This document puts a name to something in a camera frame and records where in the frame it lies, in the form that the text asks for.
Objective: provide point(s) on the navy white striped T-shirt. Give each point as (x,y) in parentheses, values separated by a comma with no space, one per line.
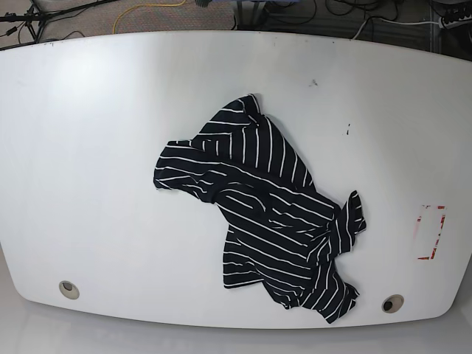
(282,233)

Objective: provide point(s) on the red tape rectangle marking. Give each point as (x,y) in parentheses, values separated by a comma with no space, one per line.
(428,230)

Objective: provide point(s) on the black tripod stand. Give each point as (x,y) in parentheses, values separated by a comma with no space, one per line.
(35,19)

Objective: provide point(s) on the white power strip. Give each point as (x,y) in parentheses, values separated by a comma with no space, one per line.
(455,17)

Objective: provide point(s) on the right table cable grommet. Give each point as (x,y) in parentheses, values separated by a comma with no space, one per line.
(393,304)

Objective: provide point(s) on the table cable grommet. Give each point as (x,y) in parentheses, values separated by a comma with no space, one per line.
(393,304)
(69,290)

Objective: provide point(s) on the left table cable grommet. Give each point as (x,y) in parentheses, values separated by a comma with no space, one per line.
(69,290)

